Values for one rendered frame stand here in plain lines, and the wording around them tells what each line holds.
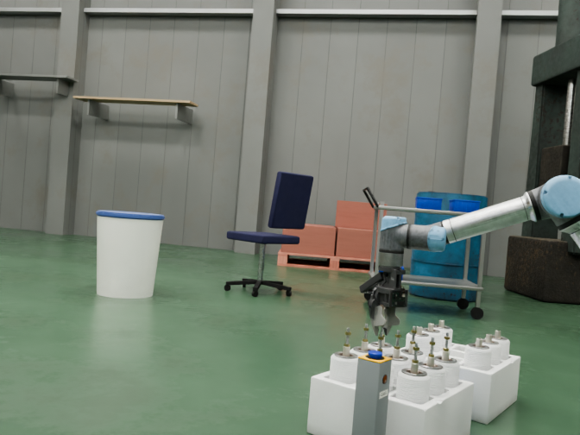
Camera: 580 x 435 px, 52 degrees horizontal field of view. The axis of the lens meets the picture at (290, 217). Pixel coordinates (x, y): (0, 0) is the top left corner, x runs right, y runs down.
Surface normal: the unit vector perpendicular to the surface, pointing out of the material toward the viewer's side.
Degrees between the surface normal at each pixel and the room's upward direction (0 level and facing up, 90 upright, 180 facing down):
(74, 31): 90
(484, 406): 90
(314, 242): 90
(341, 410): 90
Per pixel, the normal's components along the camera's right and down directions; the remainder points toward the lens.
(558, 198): -0.38, -0.12
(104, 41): -0.22, 0.00
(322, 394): -0.60, -0.04
